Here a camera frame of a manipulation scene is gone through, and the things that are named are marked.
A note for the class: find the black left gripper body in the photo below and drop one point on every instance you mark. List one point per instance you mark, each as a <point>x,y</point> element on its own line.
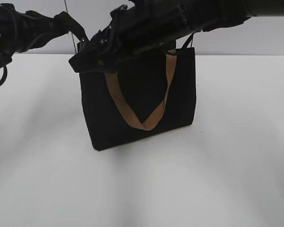
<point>34,30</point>

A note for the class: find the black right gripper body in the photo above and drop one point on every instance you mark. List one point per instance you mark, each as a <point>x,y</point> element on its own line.
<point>129,34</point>

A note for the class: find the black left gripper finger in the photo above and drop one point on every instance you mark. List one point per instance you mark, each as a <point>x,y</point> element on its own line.
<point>69,24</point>

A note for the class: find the black bag with tan handles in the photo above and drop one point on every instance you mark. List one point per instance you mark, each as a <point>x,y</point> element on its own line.
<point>148,95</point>

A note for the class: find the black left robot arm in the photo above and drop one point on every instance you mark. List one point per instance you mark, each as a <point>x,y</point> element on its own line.
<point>7,33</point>

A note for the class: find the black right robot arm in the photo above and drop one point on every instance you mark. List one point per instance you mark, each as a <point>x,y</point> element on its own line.
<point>174,19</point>

